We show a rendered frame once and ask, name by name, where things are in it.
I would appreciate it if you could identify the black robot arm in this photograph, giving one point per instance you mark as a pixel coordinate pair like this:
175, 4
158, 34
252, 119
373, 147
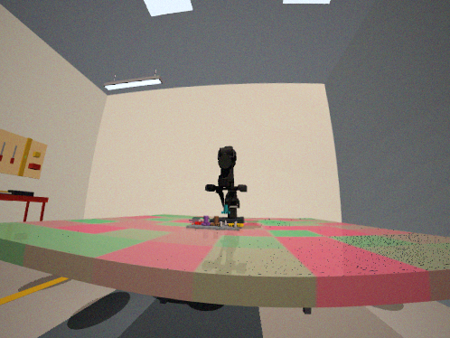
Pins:
227, 159

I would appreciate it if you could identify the purple gear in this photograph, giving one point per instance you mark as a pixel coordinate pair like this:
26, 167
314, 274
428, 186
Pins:
205, 220

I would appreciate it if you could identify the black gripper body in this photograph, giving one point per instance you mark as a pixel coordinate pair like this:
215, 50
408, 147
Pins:
213, 188

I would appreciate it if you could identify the brown toothed gear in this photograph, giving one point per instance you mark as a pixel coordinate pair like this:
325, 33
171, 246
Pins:
216, 221

